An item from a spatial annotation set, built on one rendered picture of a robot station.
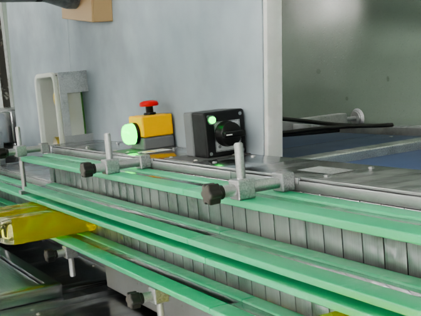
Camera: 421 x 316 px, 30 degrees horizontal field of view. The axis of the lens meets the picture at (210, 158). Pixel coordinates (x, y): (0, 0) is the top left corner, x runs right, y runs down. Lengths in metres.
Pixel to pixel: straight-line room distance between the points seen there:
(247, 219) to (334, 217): 0.33
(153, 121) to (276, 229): 0.58
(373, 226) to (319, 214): 0.09
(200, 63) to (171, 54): 0.13
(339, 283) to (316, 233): 0.17
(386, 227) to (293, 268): 0.19
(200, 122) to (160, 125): 0.28
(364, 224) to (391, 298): 0.08
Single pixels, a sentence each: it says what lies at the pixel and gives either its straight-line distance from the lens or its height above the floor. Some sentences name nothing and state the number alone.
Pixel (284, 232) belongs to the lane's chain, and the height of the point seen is 0.88.
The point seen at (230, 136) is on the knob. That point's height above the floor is 0.81.
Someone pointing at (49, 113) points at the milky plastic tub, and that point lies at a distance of 2.22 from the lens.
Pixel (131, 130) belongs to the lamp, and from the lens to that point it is 1.61.
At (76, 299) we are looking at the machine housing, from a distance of 1.73.
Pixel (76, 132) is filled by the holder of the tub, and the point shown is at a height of 0.80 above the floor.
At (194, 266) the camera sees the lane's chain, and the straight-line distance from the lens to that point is 1.36.
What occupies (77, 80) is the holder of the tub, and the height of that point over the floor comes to 0.78.
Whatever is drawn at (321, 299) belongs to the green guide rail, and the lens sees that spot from 0.90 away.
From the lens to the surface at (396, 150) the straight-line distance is 1.40.
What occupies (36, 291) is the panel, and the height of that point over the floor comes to 1.04.
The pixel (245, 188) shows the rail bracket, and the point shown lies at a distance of 1.01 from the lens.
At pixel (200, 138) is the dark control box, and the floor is 0.83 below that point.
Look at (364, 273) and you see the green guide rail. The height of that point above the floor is 0.91.
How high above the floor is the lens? 1.47
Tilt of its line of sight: 28 degrees down
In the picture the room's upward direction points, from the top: 99 degrees counter-clockwise
